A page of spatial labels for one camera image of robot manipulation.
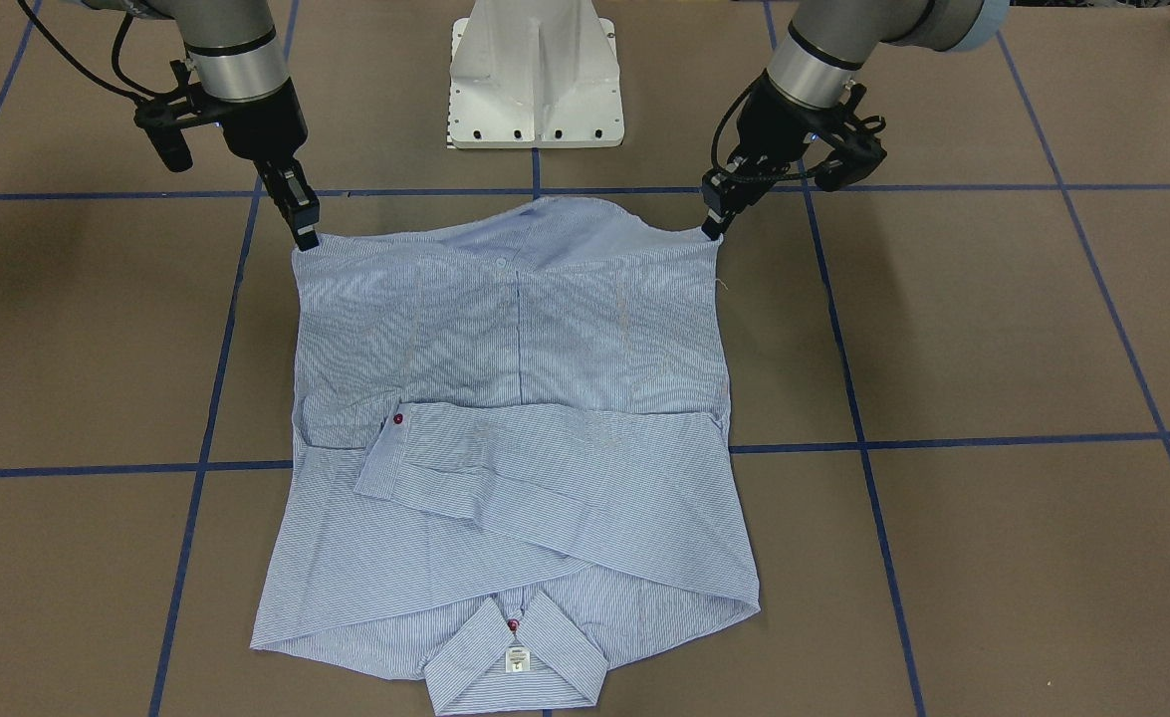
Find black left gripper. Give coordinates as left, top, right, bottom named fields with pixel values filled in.
left=700, top=73, right=844, bottom=241

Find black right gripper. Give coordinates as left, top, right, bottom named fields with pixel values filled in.
left=220, top=80, right=321, bottom=251

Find blue striped button shirt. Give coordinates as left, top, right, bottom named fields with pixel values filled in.
left=252, top=198, right=761, bottom=716

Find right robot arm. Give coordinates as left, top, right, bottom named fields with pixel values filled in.
left=84, top=1, right=321, bottom=251

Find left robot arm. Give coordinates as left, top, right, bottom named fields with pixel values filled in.
left=700, top=1, right=1011, bottom=240

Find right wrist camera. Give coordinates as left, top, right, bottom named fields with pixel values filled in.
left=133, top=60, right=209, bottom=173

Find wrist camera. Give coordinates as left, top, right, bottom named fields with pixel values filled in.
left=133, top=60, right=209, bottom=173
left=814, top=82, right=888, bottom=192

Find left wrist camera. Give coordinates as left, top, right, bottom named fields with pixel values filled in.
left=814, top=82, right=888, bottom=192

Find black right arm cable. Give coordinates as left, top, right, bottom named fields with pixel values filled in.
left=18, top=0, right=192, bottom=103

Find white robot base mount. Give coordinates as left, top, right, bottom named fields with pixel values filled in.
left=445, top=1, right=626, bottom=150

